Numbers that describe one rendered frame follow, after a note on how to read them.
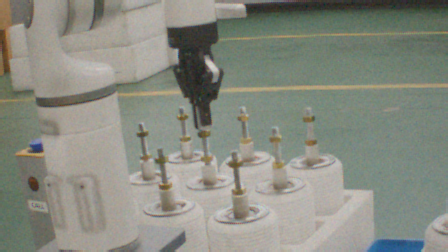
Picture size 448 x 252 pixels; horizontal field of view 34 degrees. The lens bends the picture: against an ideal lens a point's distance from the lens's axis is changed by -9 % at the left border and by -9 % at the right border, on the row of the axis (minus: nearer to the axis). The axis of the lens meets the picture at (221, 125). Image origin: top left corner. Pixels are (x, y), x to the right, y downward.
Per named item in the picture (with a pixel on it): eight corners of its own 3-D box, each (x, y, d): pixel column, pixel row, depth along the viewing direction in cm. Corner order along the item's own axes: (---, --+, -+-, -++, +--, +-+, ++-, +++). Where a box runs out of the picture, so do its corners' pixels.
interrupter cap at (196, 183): (178, 192, 120) (177, 188, 120) (197, 177, 127) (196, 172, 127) (224, 193, 117) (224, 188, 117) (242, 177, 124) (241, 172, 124)
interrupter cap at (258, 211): (265, 203, 110) (265, 199, 110) (273, 221, 103) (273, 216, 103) (211, 211, 110) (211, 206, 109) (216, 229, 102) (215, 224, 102)
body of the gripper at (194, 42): (156, 22, 118) (163, 82, 120) (180, 23, 111) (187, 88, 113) (200, 14, 122) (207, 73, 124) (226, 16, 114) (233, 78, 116)
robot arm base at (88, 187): (115, 264, 80) (87, 106, 76) (49, 255, 84) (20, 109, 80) (155, 234, 88) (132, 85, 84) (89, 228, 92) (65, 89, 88)
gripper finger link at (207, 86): (205, 69, 112) (195, 95, 117) (210, 78, 111) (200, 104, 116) (222, 65, 113) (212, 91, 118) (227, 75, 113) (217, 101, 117)
